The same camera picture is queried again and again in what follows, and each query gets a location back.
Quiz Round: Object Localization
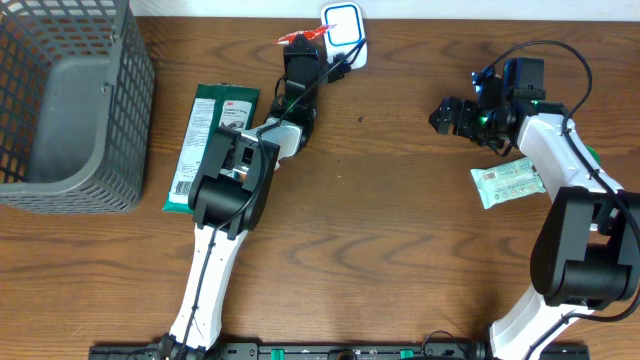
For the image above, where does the red packet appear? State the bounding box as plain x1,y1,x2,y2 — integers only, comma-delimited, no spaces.
273,24,336,45

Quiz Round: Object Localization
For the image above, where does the mint green wipes pack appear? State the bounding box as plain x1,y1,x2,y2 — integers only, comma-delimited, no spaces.
470,158,546,209

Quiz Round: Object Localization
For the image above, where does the green box with label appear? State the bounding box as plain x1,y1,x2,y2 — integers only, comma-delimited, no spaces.
163,83,260,214

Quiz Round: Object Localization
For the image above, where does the green lid white jar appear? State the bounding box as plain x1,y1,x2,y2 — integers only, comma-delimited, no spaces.
585,145,601,165

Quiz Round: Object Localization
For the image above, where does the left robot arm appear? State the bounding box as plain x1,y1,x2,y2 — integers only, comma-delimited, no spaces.
157,34,329,359

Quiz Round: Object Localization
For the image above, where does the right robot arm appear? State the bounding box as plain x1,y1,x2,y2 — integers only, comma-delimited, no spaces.
429,78,639,359

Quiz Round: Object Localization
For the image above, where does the white barcode scanner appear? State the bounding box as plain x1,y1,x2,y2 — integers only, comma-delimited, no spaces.
320,1,366,63

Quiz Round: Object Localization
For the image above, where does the grey plastic mesh basket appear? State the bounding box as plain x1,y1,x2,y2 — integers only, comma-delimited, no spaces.
1,0,155,214

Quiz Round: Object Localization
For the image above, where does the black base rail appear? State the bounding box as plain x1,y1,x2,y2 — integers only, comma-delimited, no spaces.
88,341,591,360

